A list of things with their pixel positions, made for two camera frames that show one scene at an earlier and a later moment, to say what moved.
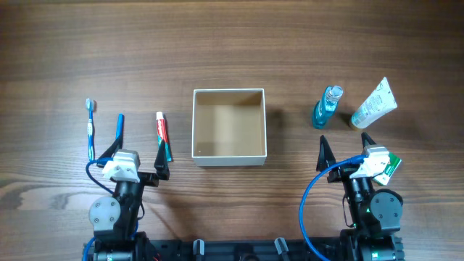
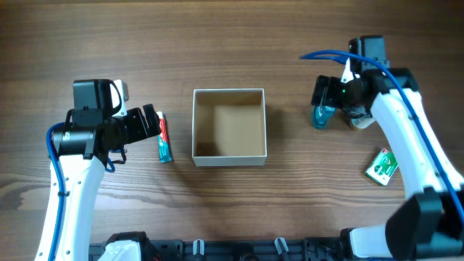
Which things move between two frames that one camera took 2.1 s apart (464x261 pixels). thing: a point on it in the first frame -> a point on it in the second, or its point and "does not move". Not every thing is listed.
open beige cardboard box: (229, 127) does not move
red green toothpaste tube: (162, 135) does not move
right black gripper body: (343, 172) -> (327, 94)
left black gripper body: (146, 177) -> (146, 123)
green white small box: (386, 176) does not move
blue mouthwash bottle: (326, 106) does not move
